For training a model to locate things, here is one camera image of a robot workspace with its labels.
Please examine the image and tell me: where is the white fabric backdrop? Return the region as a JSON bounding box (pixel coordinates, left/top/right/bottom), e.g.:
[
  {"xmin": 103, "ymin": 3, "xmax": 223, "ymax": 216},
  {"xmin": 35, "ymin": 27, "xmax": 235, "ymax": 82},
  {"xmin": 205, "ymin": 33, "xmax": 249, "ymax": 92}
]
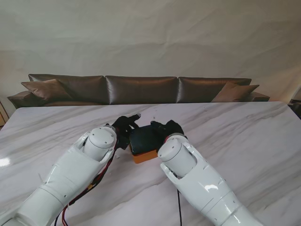
[{"xmin": 0, "ymin": 0, "xmax": 301, "ymax": 110}]

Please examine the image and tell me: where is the brown throw pillow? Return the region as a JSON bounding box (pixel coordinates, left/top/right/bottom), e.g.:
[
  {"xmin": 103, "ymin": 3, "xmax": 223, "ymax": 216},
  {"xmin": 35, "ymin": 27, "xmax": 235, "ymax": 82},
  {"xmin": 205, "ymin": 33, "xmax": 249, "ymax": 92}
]
[
  {"xmin": 20, "ymin": 79, "xmax": 72, "ymax": 100},
  {"xmin": 211, "ymin": 81, "xmax": 260, "ymax": 103}
]

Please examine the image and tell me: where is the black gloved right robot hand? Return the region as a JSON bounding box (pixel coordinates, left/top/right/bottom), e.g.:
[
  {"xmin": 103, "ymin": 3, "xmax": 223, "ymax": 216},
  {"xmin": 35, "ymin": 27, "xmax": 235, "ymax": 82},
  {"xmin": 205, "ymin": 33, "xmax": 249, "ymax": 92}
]
[{"xmin": 150, "ymin": 119, "xmax": 184, "ymax": 142}]

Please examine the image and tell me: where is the brown leather sofa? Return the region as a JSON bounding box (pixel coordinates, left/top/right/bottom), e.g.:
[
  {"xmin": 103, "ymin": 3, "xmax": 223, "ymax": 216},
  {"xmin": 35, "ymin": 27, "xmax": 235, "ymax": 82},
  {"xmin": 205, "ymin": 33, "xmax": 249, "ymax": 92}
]
[{"xmin": 7, "ymin": 73, "xmax": 270, "ymax": 109}]

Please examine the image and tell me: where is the red black arm cable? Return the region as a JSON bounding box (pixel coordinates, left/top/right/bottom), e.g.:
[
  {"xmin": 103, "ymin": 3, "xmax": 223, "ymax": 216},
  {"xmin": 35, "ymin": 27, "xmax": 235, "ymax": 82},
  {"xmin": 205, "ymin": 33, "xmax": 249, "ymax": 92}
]
[
  {"xmin": 177, "ymin": 190, "xmax": 182, "ymax": 226},
  {"xmin": 54, "ymin": 143, "xmax": 118, "ymax": 226}
]

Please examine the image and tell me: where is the wooden furniture piece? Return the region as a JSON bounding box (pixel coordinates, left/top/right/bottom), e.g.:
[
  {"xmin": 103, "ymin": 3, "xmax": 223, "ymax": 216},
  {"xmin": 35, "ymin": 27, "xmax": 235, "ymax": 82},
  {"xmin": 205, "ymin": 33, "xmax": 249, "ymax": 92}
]
[{"xmin": 0, "ymin": 98, "xmax": 9, "ymax": 129}]

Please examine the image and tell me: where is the dark furniture piece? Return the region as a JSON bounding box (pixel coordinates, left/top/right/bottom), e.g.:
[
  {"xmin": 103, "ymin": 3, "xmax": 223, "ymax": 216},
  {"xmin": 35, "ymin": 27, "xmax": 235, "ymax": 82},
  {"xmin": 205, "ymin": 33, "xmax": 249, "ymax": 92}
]
[{"xmin": 288, "ymin": 98, "xmax": 301, "ymax": 118}]

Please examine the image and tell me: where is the orange tissue box cover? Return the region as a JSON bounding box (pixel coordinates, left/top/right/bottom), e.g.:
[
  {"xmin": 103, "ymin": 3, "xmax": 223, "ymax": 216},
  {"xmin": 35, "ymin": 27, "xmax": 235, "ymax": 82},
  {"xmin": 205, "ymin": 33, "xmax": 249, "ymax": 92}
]
[{"xmin": 131, "ymin": 150, "xmax": 158, "ymax": 164}]

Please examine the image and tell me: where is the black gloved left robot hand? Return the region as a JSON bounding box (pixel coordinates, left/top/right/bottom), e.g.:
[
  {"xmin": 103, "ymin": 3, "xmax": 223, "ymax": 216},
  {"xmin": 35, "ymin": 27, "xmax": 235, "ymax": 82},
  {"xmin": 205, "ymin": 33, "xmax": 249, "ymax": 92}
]
[{"xmin": 110, "ymin": 113, "xmax": 142, "ymax": 142}]

